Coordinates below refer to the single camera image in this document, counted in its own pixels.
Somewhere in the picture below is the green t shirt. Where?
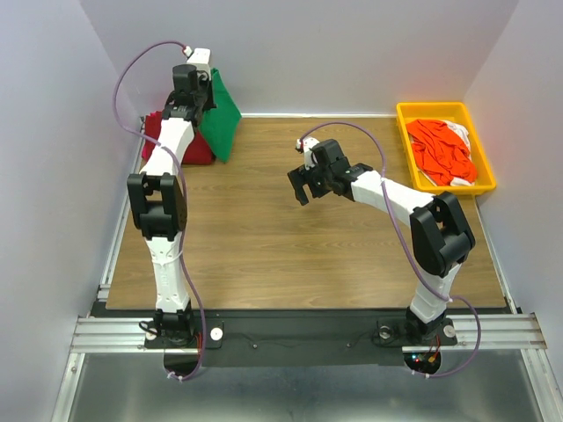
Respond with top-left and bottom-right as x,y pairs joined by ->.
200,68 -> 242,163

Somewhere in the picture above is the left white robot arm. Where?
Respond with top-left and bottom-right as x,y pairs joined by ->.
127,64 -> 214,347

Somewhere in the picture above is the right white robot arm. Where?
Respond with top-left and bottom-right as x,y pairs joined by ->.
288,137 -> 475,341

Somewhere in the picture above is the folded red t shirt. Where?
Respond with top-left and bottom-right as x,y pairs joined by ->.
144,111 -> 215,165

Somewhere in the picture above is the yellow plastic bin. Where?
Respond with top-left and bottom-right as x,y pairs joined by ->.
396,102 -> 496,196

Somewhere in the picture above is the orange t shirt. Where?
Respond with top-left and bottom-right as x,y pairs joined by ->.
406,119 -> 478,186

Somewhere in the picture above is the white t shirt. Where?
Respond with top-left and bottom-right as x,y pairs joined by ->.
442,120 -> 472,151

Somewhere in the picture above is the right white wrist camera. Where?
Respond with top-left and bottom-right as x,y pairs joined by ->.
296,136 -> 319,170

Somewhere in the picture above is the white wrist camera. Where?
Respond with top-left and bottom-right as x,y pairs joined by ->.
296,136 -> 319,170
183,46 -> 211,74

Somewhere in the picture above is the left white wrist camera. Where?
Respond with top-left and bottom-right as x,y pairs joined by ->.
183,46 -> 211,74

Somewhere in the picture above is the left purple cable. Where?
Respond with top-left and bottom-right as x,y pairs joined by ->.
113,40 -> 208,382

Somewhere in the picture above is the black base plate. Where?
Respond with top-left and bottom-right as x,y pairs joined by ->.
141,309 -> 457,370

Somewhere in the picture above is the right side aluminium rail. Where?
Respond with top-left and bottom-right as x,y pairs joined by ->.
475,200 -> 521,314

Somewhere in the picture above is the left side aluminium rail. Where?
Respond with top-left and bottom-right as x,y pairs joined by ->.
95,116 -> 145,302

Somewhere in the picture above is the aluminium frame rail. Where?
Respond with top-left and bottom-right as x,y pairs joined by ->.
70,314 -> 547,353

